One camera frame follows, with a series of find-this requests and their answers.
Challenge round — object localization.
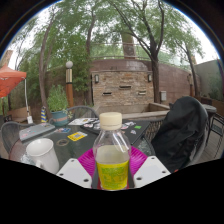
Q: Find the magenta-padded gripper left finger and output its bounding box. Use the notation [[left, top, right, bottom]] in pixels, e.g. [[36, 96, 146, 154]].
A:
[[56, 147, 99, 190]]

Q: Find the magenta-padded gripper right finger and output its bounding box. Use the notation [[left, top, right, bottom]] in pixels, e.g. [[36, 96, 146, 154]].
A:
[[127, 145, 172, 190]]

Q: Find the clear bottle with yellow label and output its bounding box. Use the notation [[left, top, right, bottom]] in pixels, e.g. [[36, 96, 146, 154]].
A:
[[92, 111, 132, 191]]

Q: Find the yellow card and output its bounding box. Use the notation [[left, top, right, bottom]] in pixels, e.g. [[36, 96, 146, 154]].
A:
[[67, 131, 88, 142]]

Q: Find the white ceramic mug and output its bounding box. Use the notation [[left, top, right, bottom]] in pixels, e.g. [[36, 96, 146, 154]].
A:
[[25, 137, 60, 175]]

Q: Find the black laptop with stickers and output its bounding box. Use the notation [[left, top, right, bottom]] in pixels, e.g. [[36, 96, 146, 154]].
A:
[[79, 119, 151, 145]]

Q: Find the small blue sticker card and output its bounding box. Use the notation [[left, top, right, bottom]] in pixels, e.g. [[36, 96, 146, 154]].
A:
[[54, 127, 72, 134]]

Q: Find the black jacket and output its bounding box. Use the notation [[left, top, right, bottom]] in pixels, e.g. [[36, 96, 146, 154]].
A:
[[150, 95, 209, 173]]

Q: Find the white sticker sheet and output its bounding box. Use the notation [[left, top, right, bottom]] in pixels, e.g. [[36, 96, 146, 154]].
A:
[[68, 117, 99, 127]]

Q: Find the grey laptop with stickers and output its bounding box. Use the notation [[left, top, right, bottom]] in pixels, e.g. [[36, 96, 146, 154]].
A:
[[18, 122, 57, 143]]

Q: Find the blue yellow striped cone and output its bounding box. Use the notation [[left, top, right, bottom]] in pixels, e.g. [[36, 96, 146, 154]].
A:
[[40, 105, 49, 124]]

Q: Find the green plant in blue pot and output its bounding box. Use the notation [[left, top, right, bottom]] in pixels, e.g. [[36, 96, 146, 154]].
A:
[[46, 84, 71, 127]]

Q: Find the black metal patio chair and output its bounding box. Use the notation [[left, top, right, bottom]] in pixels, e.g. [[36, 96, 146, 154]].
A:
[[208, 113, 224, 158]]

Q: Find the large dark-trunked tree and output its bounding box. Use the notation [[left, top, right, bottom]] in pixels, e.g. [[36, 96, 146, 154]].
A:
[[109, 0, 204, 104]]

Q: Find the leaning thin-trunked tree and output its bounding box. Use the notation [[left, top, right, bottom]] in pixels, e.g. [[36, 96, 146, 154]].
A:
[[9, 3, 111, 121]]

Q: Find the orange canopy tent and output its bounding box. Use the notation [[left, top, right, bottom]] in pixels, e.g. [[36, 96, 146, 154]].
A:
[[0, 63, 34, 125]]

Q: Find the small round ring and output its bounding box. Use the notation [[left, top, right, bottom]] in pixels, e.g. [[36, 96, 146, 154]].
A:
[[55, 138, 70, 147]]

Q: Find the wooden lamp post, globe light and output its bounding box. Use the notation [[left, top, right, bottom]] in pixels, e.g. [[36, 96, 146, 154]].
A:
[[65, 60, 75, 108], [188, 73, 195, 98]]

